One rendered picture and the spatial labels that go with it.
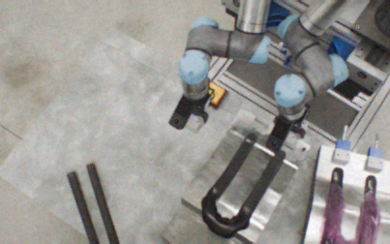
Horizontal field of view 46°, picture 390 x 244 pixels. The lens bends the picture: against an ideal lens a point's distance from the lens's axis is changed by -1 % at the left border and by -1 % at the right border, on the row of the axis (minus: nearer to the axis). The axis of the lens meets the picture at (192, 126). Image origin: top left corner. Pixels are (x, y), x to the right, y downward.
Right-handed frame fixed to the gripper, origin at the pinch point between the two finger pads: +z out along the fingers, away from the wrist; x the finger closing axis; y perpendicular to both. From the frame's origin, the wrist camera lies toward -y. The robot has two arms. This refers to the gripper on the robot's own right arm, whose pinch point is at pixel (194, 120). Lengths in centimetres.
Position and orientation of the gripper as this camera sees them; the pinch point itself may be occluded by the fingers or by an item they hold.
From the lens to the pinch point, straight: 148.4
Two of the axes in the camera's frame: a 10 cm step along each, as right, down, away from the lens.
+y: 5.3, -8.0, 2.8
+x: -8.4, -4.9, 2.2
